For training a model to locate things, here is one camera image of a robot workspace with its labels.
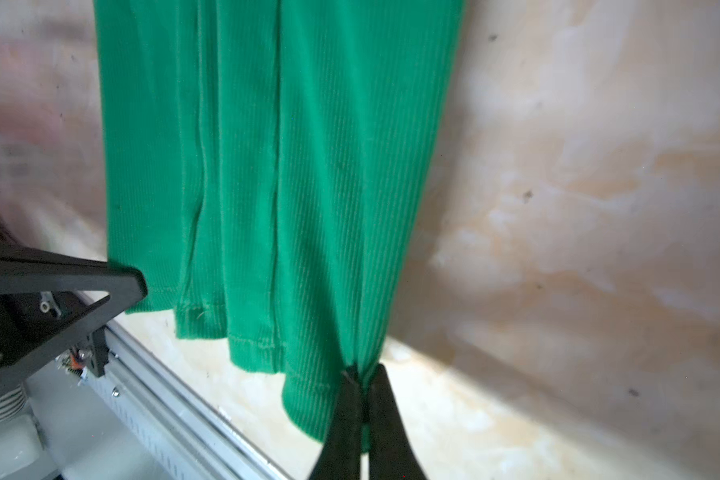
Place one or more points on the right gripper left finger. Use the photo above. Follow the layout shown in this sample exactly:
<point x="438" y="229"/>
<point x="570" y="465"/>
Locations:
<point x="340" y="457"/>

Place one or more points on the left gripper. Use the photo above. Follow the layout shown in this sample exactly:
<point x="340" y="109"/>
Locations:
<point x="50" y="303"/>

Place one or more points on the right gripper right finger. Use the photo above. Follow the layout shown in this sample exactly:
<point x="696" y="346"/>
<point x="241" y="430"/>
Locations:
<point x="391" y="456"/>

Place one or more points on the green tank top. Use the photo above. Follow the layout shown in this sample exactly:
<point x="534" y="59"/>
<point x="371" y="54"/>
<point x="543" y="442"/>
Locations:
<point x="265" y="164"/>

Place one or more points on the aluminium front rail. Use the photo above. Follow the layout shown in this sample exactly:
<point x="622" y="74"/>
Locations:
<point x="137" y="421"/>

